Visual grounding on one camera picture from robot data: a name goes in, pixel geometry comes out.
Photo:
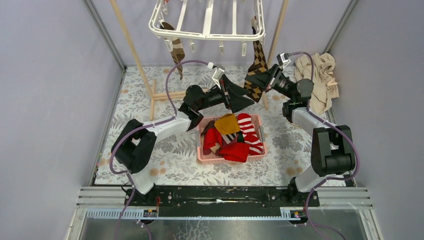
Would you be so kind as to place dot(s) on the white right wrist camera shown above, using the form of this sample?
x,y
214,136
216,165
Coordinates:
x,y
283,60

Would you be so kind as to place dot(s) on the dark argyle sock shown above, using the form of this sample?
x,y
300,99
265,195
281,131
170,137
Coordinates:
x,y
258,66

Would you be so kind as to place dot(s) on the red bear sock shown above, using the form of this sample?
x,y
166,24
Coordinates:
x,y
212,142

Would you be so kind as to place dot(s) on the brown striped sock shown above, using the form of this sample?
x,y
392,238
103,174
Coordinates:
x,y
177,53

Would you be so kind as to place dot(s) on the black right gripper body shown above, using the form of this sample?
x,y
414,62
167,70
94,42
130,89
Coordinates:
x,y
275,81

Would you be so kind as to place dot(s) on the pink plastic basket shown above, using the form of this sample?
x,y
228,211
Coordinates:
x,y
214,159

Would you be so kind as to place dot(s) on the mustard brown cuffed sock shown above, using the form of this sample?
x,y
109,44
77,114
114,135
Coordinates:
x,y
227,124

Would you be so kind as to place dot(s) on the red white striped sock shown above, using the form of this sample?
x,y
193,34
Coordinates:
x,y
249,134

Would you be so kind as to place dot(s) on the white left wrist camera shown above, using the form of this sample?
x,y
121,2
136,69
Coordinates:
x,y
219,71

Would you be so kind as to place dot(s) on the beige crumpled cloth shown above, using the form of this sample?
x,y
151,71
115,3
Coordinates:
x,y
320,69

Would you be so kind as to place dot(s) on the white plastic sock hanger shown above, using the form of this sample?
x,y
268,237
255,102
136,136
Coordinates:
x,y
246,20

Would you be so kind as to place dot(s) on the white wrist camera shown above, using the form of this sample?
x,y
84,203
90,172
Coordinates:
x,y
219,71
283,60

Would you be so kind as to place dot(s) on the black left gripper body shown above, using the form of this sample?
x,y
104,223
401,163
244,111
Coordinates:
x,y
228,101

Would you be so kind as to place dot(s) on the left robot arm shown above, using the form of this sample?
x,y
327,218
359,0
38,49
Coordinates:
x,y
135,144

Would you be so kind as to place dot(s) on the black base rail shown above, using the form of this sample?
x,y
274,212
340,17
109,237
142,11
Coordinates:
x,y
221,201

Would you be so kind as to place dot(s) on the wooden hanger stand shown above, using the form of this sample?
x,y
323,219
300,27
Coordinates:
x,y
149,82

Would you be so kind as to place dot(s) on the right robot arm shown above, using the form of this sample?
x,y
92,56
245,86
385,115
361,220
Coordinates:
x,y
333,154

